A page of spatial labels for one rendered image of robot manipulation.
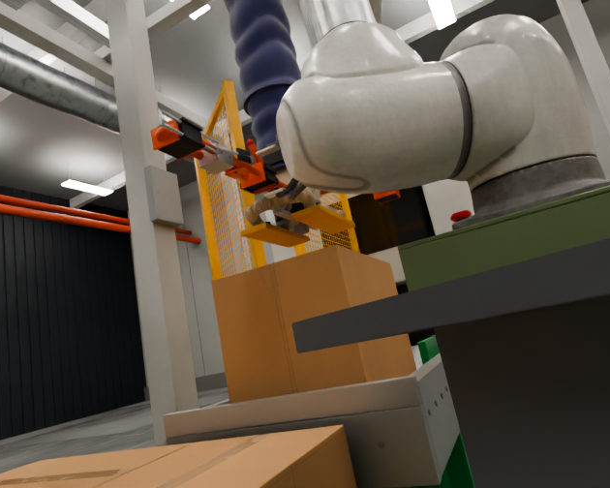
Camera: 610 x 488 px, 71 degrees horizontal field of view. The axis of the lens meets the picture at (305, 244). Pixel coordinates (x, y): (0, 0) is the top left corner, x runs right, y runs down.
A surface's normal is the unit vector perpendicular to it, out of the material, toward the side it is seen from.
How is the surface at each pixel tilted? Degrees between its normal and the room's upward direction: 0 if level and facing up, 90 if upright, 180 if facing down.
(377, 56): 78
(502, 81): 92
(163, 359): 90
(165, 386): 90
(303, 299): 90
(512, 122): 108
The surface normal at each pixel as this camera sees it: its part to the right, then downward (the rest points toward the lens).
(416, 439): -0.44, -0.12
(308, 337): -0.74, 0.00
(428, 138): 0.21, 0.40
